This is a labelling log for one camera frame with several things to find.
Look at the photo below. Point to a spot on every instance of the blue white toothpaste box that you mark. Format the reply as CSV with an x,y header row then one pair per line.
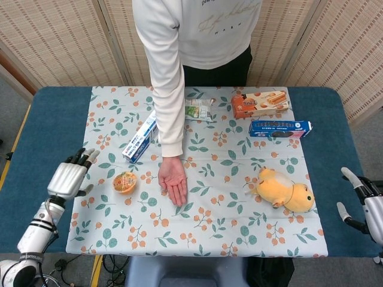
x,y
139,142

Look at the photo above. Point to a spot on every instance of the person bare hand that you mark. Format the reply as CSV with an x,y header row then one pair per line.
x,y
173,176

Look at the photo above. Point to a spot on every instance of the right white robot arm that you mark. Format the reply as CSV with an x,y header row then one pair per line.
x,y
379,255

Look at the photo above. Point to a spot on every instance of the black bag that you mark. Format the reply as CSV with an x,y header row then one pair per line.
x,y
269,272

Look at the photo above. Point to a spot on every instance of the orange wafer roll box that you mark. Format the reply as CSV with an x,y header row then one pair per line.
x,y
257,104

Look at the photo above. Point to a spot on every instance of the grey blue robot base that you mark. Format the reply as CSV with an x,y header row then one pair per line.
x,y
185,272

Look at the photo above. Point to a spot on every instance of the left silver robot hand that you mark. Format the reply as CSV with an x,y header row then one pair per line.
x,y
64,179

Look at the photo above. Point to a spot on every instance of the person forearm white sleeve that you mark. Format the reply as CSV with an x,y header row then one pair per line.
x,y
169,119

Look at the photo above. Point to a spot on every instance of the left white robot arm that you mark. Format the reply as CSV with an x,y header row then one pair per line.
x,y
33,236

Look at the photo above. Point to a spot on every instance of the black power plug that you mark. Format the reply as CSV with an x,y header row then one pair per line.
x,y
61,264

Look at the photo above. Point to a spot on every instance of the bamboo folding screen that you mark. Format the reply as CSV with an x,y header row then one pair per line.
x,y
60,42

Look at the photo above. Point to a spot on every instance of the person black trousers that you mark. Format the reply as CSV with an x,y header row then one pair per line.
x,y
220,74

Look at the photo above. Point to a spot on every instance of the small orange cup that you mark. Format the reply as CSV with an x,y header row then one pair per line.
x,y
125,181

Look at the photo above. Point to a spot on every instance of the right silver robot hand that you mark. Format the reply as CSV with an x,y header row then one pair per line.
x,y
374,212

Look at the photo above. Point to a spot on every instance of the yellow plush toy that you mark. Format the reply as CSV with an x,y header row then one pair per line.
x,y
284,189

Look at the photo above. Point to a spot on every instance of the floral print tablecloth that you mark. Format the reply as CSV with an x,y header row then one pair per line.
x,y
209,227

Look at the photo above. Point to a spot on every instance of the blue table cover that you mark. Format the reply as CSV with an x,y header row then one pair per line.
x,y
57,128

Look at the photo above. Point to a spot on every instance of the green white snack packet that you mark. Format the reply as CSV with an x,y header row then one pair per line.
x,y
199,110

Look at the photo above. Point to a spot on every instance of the person white sweatshirt torso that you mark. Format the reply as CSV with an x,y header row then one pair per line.
x,y
206,33

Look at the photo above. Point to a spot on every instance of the blue sandwich cookie box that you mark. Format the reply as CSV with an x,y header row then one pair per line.
x,y
279,129

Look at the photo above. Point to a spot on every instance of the brown wooden beam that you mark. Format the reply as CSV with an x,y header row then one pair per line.
x,y
18,73

